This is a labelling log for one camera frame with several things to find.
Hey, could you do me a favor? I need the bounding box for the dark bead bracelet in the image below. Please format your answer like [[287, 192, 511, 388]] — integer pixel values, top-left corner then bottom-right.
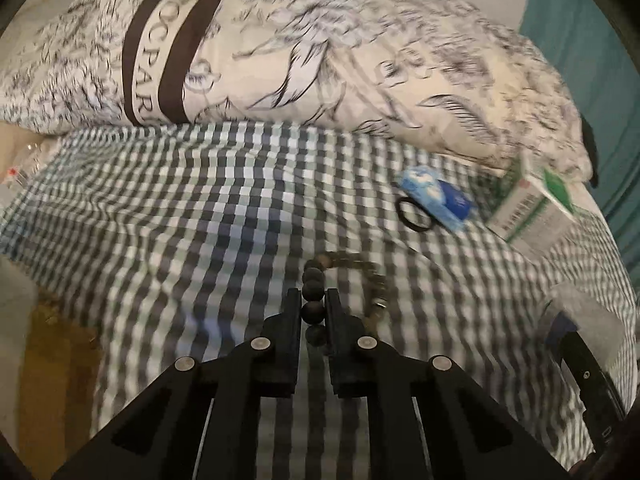
[[301, 251, 388, 346]]

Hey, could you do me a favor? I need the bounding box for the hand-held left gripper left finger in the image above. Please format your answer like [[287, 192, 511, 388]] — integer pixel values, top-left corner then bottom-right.
[[50, 287, 303, 480]]

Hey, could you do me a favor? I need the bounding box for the green checked blanket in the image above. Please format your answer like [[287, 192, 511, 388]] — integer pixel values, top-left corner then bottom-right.
[[0, 122, 636, 480]]

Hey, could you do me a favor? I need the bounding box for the floral printed duvet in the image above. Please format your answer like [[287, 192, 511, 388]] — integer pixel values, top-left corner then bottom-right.
[[0, 0, 596, 183]]

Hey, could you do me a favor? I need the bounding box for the large cardboard box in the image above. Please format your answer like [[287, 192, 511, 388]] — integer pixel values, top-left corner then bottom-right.
[[15, 300, 103, 471]]

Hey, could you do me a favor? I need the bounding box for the teal curtain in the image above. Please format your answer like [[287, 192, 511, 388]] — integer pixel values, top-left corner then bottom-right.
[[517, 0, 640, 281]]

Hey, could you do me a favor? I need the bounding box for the black hair tie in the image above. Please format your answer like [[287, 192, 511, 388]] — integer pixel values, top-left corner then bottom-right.
[[396, 199, 437, 232]]

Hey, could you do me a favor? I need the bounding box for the clear plastic bottle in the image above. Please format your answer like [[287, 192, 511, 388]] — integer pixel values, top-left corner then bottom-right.
[[0, 142, 51, 191]]

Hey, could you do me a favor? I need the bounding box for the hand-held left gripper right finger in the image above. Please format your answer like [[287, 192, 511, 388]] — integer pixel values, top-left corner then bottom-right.
[[325, 287, 571, 480]]

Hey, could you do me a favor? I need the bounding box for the green and white carton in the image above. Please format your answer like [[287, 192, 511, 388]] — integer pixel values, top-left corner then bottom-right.
[[486, 152, 583, 261]]

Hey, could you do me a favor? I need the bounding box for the blue tissue packet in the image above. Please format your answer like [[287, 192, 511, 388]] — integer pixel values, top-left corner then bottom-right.
[[398, 165, 476, 233]]

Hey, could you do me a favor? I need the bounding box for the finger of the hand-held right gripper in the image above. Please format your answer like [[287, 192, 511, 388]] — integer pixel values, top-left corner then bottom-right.
[[545, 310, 628, 456]]

